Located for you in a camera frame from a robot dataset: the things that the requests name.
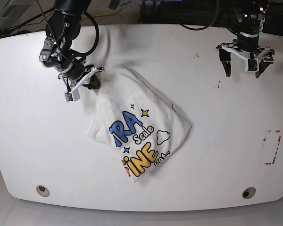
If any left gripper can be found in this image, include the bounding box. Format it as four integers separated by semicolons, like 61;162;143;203
216;32;275;78

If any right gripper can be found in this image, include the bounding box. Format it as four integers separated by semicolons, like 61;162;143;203
58;63;105;92

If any white printed T-shirt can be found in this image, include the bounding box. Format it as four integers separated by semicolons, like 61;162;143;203
87;66;192;182

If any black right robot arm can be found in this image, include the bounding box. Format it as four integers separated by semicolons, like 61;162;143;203
39;0;100;89

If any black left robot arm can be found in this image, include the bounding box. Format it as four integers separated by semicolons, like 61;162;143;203
216;0;275;79

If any red tape rectangle marking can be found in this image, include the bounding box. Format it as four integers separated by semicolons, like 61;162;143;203
261;130;282;165

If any left table grommet hole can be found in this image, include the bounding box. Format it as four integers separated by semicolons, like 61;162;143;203
36;186;50;197

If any table grommet hole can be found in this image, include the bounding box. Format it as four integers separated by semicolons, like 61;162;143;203
242;187;256;199
36;186;50;197

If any right table grommet hole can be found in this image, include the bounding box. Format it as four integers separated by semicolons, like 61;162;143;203
242;187;256;199

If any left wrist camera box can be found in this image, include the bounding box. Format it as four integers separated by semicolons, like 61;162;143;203
245;58;259;72

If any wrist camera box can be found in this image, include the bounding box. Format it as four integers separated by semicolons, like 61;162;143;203
245;58;259;72
65;90;80;102

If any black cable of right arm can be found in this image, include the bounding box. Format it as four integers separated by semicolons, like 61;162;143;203
68;11;100;57

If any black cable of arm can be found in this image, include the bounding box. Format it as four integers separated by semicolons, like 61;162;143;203
68;11;100;57
179;21;217;31

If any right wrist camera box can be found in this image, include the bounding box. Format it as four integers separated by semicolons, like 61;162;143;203
65;90;80;102

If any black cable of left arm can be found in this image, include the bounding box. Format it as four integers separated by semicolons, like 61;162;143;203
179;21;217;31

